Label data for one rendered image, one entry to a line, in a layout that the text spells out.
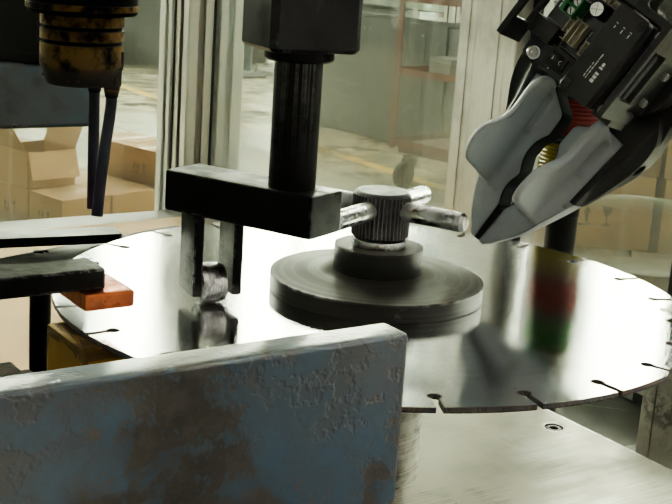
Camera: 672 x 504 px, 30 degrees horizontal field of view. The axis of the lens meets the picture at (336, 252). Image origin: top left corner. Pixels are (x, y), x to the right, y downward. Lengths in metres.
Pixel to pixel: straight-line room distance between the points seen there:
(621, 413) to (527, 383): 0.58
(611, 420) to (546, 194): 0.47
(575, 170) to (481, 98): 0.61
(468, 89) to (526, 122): 0.61
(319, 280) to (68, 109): 0.22
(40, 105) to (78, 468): 0.41
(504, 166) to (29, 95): 0.28
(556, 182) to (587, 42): 0.08
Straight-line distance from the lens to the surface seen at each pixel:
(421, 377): 0.53
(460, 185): 1.29
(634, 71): 0.59
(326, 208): 0.57
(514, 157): 0.68
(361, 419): 0.43
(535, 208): 0.66
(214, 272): 0.61
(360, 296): 0.61
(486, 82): 1.25
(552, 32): 0.62
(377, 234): 0.63
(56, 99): 0.77
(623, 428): 1.08
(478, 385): 0.53
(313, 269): 0.65
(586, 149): 0.65
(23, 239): 0.82
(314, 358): 0.41
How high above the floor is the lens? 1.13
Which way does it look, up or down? 14 degrees down
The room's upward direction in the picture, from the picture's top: 4 degrees clockwise
